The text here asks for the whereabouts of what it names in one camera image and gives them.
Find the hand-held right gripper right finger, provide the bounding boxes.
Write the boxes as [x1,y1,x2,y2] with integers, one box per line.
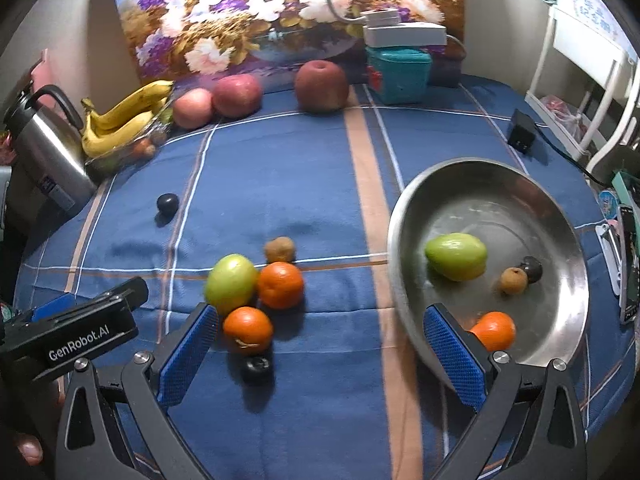
[423,303,588,480]

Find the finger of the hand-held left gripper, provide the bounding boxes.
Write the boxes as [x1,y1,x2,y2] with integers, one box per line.
[55,276,150,324]
[31,295,84,324]

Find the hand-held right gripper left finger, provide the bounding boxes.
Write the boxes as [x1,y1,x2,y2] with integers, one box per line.
[56,302,221,480]

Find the orange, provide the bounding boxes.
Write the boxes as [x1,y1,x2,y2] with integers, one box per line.
[469,311,517,353]
[257,261,305,310]
[222,306,274,356]

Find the dark plum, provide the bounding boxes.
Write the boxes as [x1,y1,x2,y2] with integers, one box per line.
[520,256,544,284]
[156,192,180,218]
[241,355,274,386]

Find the large green fruit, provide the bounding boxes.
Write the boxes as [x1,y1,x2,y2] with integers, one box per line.
[204,254,260,315]

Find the brown round fruit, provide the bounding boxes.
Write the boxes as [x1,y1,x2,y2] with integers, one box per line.
[264,236,297,264]
[500,266,529,296]

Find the small green fruit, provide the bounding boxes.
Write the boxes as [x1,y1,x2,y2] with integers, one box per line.
[424,232,488,282]

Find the large steel bowl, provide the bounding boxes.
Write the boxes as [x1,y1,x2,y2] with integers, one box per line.
[386,157,591,393]

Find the person's left hand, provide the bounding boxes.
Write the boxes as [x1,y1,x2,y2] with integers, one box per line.
[13,432,45,466]

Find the steel kettle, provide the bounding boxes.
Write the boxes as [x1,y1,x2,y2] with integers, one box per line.
[2,85,98,211]

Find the clear plastic fruit container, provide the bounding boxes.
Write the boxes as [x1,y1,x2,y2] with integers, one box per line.
[85,105,173,173]

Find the yellow banana bunch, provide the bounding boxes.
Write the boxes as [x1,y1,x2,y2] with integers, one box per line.
[81,80,175,158]

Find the white phone stand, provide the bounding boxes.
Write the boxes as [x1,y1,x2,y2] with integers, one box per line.
[595,222,623,296]

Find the pale pink apple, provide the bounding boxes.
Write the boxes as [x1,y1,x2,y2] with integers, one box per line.
[172,87,216,130]

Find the smartphone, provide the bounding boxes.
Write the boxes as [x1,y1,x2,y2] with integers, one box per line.
[617,204,640,325]

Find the blue plaid tablecloth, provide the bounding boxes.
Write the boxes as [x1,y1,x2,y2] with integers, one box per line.
[12,75,640,480]

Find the small blue white packet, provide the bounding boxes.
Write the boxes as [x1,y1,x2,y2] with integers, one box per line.
[597,189,621,221]

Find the black power adapter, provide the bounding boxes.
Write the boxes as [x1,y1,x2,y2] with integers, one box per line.
[506,109,537,155]

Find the teal carton box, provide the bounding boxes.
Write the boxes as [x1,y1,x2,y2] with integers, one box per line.
[612,170,640,211]

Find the plastic bag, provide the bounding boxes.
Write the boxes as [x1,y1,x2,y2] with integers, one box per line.
[540,94,588,143]

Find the teal plastic box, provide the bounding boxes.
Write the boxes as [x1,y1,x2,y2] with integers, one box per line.
[365,47,432,106]

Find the dark red apple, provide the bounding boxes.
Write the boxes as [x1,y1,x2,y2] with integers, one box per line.
[294,60,350,113]

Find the dark bowl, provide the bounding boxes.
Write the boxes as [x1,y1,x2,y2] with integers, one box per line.
[427,35,468,87]

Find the flower painting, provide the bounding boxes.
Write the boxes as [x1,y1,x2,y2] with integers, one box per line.
[110,0,466,93]

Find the white rack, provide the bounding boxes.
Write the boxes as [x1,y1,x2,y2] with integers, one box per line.
[525,5,636,161]

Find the black cable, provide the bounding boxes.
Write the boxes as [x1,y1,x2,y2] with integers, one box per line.
[532,127,618,186]

